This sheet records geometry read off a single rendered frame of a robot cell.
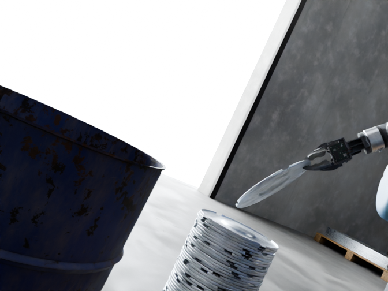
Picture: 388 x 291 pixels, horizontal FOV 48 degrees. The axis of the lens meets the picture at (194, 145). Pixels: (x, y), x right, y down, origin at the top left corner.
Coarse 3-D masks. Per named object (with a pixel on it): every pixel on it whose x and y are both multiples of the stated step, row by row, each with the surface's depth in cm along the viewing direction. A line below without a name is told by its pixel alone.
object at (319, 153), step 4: (324, 148) 141; (312, 152) 142; (316, 152) 138; (320, 152) 140; (324, 152) 141; (308, 156) 141; (312, 156) 142; (316, 156) 142; (320, 156) 141; (312, 160) 143
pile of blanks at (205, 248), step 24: (192, 240) 141; (216, 240) 134; (240, 240) 133; (192, 264) 137; (216, 264) 133; (240, 264) 133; (264, 264) 141; (168, 288) 142; (192, 288) 135; (216, 288) 133; (240, 288) 134
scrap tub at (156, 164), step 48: (0, 96) 83; (0, 144) 48; (48, 144) 50; (96, 144) 88; (0, 192) 49; (48, 192) 51; (96, 192) 55; (144, 192) 63; (0, 240) 50; (48, 240) 53; (96, 240) 58; (0, 288) 51; (48, 288) 55; (96, 288) 64
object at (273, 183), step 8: (304, 160) 137; (288, 168) 133; (296, 168) 138; (272, 176) 132; (280, 176) 137; (288, 176) 146; (296, 176) 151; (256, 184) 133; (264, 184) 135; (272, 184) 145; (280, 184) 151; (288, 184) 157; (248, 192) 135; (256, 192) 140; (264, 192) 150; (272, 192) 155; (240, 200) 139; (248, 200) 145; (256, 200) 153
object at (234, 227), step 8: (208, 216) 145; (216, 216) 153; (224, 216) 160; (216, 224) 136; (224, 224) 143; (232, 224) 147; (240, 224) 161; (232, 232) 133; (240, 232) 141; (248, 232) 146; (256, 232) 158; (248, 240) 132; (256, 240) 141; (264, 240) 149; (272, 248) 137
